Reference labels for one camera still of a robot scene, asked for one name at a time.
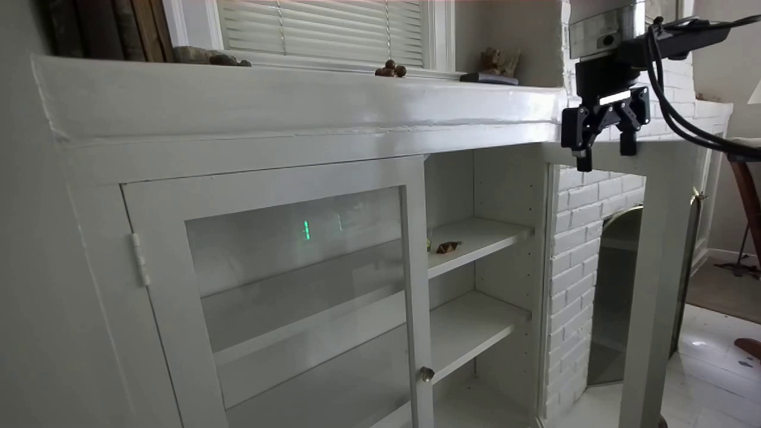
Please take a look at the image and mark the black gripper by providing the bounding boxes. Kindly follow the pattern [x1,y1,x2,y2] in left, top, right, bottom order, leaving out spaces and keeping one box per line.
[562,57,650,171]

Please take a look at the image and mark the glass cabinet door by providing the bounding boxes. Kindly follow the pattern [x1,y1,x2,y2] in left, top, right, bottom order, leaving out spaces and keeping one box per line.
[618,142,696,428]
[123,158,433,428]

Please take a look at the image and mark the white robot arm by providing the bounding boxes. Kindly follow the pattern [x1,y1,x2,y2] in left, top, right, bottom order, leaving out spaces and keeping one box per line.
[562,4,761,171]

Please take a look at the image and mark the decor item on cabinet top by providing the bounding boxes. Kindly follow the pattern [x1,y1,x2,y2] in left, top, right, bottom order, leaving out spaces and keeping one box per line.
[462,48,520,85]

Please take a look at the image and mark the round metal door knob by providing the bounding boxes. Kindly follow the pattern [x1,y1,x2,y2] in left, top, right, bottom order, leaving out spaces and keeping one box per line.
[415,366,436,383]

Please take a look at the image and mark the white built-in cabinet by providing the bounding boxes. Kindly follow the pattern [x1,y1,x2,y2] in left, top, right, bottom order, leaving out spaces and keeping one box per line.
[34,57,562,428]

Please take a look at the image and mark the books on cabinet top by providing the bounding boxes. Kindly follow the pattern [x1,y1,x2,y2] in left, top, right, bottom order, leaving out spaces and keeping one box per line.
[34,0,173,62]

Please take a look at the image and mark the white brick fireplace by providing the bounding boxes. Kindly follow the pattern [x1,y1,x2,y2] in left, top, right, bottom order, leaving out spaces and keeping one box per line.
[542,166,647,424]

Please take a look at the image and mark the brown object on shelf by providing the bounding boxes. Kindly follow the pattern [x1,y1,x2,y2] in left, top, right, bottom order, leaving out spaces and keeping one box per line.
[429,240,462,254]

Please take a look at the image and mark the small brown figurine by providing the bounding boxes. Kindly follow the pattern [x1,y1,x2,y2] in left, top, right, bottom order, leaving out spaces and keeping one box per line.
[376,59,407,78]

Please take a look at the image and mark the white window blinds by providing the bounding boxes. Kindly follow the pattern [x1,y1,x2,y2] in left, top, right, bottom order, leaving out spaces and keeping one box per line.
[219,0,425,67]

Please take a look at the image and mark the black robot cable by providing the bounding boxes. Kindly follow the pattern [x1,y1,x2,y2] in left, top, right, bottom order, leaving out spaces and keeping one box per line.
[643,15,761,155]

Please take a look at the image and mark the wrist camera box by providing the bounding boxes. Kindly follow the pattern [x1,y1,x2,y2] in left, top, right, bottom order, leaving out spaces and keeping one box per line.
[568,0,645,59]

